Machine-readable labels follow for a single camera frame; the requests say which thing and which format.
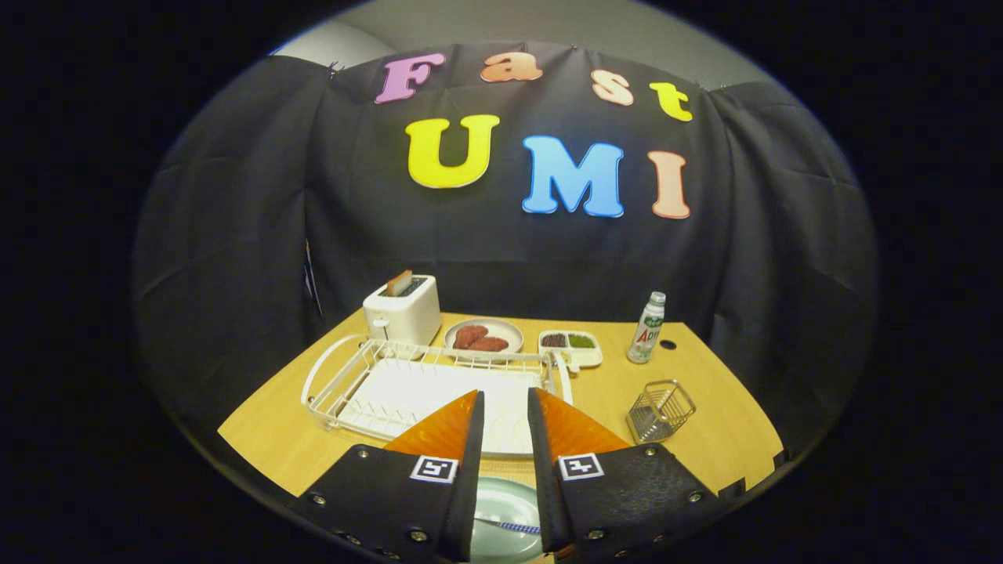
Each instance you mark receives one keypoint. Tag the beige round plate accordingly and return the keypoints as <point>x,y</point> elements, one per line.
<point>505,329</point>

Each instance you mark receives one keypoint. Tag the toast slice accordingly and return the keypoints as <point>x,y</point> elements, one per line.
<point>400,283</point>

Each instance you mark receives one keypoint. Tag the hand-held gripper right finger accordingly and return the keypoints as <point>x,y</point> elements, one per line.
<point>542,470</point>

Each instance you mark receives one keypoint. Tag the white divided dish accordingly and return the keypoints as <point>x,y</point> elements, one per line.
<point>588,359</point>

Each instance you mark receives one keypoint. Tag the pile of green beans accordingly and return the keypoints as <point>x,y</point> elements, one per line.
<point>581,341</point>

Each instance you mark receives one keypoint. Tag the white toaster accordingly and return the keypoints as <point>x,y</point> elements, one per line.
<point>407,317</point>

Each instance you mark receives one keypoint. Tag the pale green plate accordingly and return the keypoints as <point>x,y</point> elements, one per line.
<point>501,500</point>

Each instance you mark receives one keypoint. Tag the pile of dark beans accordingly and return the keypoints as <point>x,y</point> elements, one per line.
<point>554,340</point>

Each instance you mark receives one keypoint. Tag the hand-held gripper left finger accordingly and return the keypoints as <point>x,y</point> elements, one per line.
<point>470,470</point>

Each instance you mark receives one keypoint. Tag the white bottle with green label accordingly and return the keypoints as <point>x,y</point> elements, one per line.
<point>647,333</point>

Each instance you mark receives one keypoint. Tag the brown steak piece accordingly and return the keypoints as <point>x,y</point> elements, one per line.
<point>490,344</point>
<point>468,336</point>

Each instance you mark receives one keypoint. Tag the black backdrop cloth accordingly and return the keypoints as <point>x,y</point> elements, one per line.
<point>509,258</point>

